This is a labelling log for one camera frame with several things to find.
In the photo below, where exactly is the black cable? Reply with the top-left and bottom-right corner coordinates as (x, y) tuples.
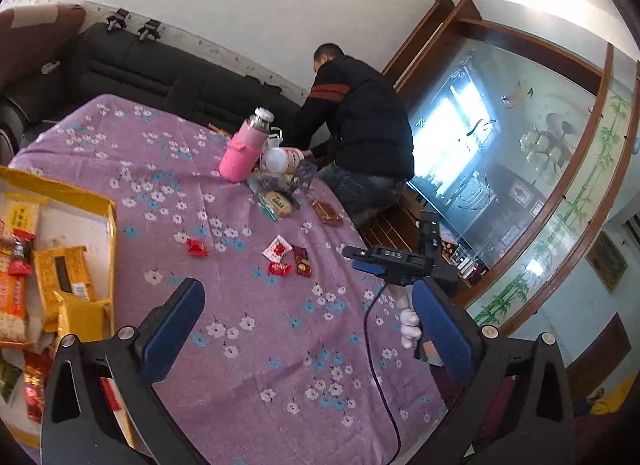
(362, 279), (404, 465)

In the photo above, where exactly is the brown wrapped snack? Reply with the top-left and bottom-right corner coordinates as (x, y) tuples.
(311, 200), (343, 227)

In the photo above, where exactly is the green white snack packet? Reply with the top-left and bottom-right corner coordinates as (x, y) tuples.
(0, 358), (23, 403)

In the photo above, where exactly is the pink sleeved glass bottle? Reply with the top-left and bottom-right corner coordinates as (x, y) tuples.
(218, 108), (274, 184)

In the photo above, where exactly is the white red snack sachet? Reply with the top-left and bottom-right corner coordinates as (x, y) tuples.
(262, 235), (293, 263)

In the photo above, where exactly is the black phone stand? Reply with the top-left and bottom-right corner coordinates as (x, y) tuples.
(291, 160), (318, 190)

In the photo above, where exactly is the maroon armchair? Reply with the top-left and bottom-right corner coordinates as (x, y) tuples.
(0, 4), (87, 87)

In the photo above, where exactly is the black sofa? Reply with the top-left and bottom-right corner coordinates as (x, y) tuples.
(1, 24), (299, 150)

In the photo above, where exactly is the orange biscuit pack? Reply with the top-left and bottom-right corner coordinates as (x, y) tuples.
(32, 246), (96, 333)

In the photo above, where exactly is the white gloved hand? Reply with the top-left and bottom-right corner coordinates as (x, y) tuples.
(397, 289), (422, 350)

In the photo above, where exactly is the small dark red candy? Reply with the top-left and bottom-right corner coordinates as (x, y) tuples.
(186, 237), (208, 257)

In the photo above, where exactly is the man in dark jacket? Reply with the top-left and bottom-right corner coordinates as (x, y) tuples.
(283, 43), (414, 228)

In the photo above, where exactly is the wooden glass cabinet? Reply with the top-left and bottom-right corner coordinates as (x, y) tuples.
(384, 0), (639, 332)

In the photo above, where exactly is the dark red crinkled snack bag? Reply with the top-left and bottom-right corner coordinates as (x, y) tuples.
(23, 351), (53, 424)

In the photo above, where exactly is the purple floral tablecloth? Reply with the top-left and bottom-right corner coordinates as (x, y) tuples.
(12, 96), (447, 464)

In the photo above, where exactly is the round cracker pack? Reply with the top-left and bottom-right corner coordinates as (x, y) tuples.
(258, 190), (299, 222)

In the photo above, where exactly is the red gold long snack bar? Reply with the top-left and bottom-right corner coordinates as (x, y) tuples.
(293, 246), (312, 277)

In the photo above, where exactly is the yellow cardboard box tray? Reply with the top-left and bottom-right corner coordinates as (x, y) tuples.
(1, 167), (116, 449)

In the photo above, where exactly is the large yellow snack pack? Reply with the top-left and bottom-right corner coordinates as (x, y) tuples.
(54, 292), (111, 343)

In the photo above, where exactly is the white plastic jar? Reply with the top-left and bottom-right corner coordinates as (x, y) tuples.
(262, 147), (305, 175)

